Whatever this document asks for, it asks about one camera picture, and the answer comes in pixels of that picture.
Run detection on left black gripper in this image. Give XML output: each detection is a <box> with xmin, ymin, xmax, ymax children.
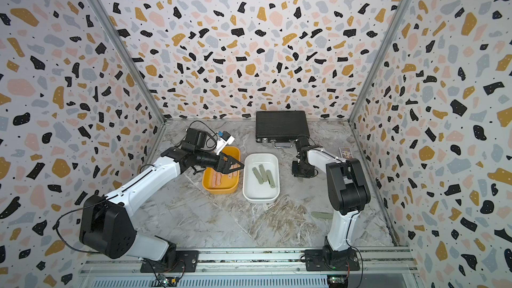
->
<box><xmin>195</xmin><ymin>150</ymin><xmax>245</xmax><ymax>175</ymax></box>

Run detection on long pink sheathed knife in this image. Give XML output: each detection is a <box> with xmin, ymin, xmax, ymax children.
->
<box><xmin>210</xmin><ymin>173</ymin><xmax>225</xmax><ymax>188</ymax></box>

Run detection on yellow plastic bin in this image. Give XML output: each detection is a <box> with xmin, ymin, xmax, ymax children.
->
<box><xmin>202</xmin><ymin>168</ymin><xmax>240</xmax><ymax>195</ymax></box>

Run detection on green folding knife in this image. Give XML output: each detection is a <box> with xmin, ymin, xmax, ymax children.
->
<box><xmin>252</xmin><ymin>167</ymin><xmax>265</xmax><ymax>185</ymax></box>
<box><xmin>266</xmin><ymin>170</ymin><xmax>276</xmax><ymax>189</ymax></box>
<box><xmin>259</xmin><ymin>164</ymin><xmax>268</xmax><ymax>183</ymax></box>

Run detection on white plastic bin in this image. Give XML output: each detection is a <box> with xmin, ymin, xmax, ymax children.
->
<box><xmin>243</xmin><ymin>153</ymin><xmax>280</xmax><ymax>204</ymax></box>

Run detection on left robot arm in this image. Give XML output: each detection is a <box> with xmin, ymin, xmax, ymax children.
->
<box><xmin>79</xmin><ymin>127</ymin><xmax>244</xmax><ymax>267</ymax></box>

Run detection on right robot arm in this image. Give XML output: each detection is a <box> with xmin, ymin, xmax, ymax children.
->
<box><xmin>291</xmin><ymin>135</ymin><xmax>371</xmax><ymax>272</ymax></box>

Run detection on playing card box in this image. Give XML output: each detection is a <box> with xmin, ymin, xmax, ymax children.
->
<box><xmin>339</xmin><ymin>147</ymin><xmax>353</xmax><ymax>159</ymax></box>

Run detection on black ribbed briefcase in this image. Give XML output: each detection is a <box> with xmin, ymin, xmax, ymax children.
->
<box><xmin>255</xmin><ymin>111</ymin><xmax>310</xmax><ymax>143</ymax></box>

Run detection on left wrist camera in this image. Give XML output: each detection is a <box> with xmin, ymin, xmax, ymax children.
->
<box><xmin>215</xmin><ymin>131</ymin><xmax>234</xmax><ymax>155</ymax></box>

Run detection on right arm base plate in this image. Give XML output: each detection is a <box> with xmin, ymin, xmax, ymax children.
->
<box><xmin>303</xmin><ymin>246</ymin><xmax>361</xmax><ymax>271</ymax></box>

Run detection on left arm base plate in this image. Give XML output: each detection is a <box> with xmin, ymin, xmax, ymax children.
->
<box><xmin>140</xmin><ymin>249</ymin><xmax>199</xmax><ymax>273</ymax></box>

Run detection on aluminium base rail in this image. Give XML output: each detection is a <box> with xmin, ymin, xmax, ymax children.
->
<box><xmin>79</xmin><ymin>247</ymin><xmax>421</xmax><ymax>288</ymax></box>

